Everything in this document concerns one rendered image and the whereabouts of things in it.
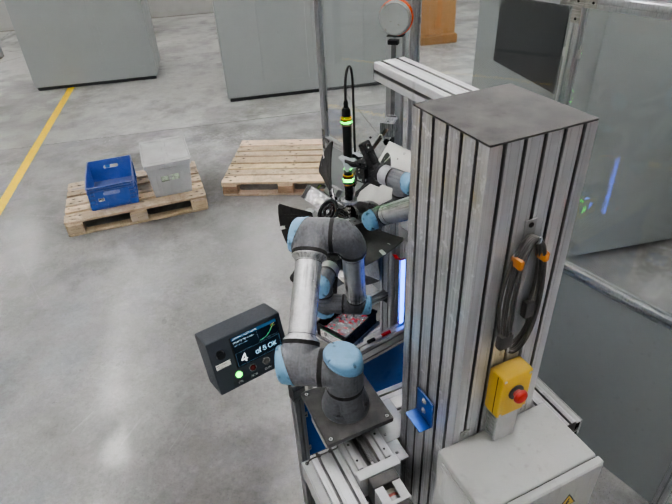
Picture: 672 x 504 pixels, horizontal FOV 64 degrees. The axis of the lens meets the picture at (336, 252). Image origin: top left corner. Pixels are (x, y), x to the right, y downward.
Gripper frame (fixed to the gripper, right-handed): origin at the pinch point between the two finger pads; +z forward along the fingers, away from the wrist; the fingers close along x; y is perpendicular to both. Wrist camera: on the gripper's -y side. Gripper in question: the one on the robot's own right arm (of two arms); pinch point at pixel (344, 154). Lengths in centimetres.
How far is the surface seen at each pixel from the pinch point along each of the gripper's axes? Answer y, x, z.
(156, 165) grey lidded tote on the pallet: 105, 43, 274
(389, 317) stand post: 109, 32, 2
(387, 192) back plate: 30.8, 30.5, 3.3
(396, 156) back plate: 18.0, 42.3, 8.0
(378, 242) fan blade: 32.0, -2.7, -20.5
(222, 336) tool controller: 25, -83, -26
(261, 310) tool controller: 26, -66, -24
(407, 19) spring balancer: -37, 65, 22
